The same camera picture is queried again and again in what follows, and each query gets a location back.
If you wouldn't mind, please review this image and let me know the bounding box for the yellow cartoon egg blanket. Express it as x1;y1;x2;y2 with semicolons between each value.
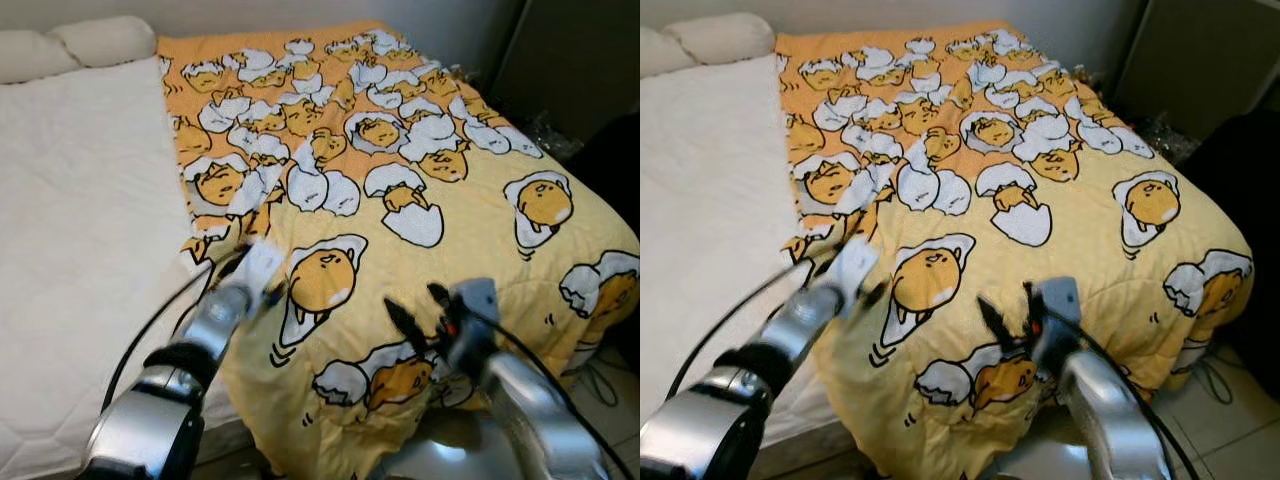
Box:
775;20;1257;480
157;20;641;480

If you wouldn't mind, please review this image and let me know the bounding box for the white quilted mattress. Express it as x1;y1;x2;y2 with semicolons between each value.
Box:
0;55;246;479
640;52;851;456

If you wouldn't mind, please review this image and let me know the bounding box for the crinkled clear plastic wrap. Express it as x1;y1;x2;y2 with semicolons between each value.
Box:
1140;112;1196;163
518;112;573;163

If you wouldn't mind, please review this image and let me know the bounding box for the dark wardrobe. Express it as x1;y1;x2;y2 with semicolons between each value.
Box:
1110;0;1280;143
488;0;641;143

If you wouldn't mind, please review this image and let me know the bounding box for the beige knotted bolster pillow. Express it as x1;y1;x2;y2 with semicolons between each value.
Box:
640;11;777;83
0;14;159;87

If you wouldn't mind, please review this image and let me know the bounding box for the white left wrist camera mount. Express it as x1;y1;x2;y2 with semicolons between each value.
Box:
824;237;881;313
232;237;288;313

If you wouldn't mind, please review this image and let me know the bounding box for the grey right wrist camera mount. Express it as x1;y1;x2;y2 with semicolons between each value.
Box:
447;277;500;353
1034;276;1085;353

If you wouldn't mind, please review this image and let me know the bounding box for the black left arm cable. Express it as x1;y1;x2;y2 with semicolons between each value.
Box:
668;258;841;401
100;258;246;416

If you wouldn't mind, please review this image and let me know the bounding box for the black floor cable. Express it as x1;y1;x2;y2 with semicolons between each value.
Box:
1188;352;1241;406
575;355;629;406

